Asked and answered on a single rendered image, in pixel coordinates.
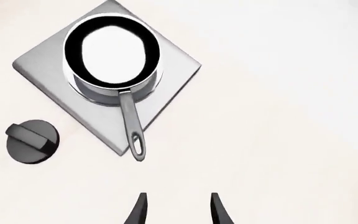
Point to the flat square stove plate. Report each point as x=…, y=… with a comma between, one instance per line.
x=172, y=70

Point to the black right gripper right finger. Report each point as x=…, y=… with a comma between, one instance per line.
x=219, y=212

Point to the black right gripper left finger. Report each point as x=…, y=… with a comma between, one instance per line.
x=138, y=212

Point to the round black stove knob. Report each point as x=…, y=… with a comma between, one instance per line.
x=31, y=142

